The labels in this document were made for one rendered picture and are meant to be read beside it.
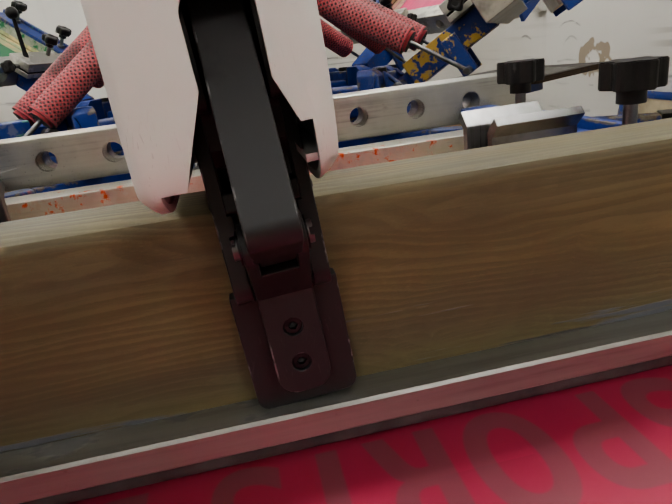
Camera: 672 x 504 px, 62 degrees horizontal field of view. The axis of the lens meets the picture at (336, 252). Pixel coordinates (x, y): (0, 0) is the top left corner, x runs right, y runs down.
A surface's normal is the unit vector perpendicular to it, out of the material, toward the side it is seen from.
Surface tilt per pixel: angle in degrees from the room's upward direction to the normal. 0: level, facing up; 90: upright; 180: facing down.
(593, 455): 0
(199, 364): 91
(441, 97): 90
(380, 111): 90
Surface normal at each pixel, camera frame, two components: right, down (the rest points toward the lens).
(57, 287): 0.20, 0.33
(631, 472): -0.11, -0.93
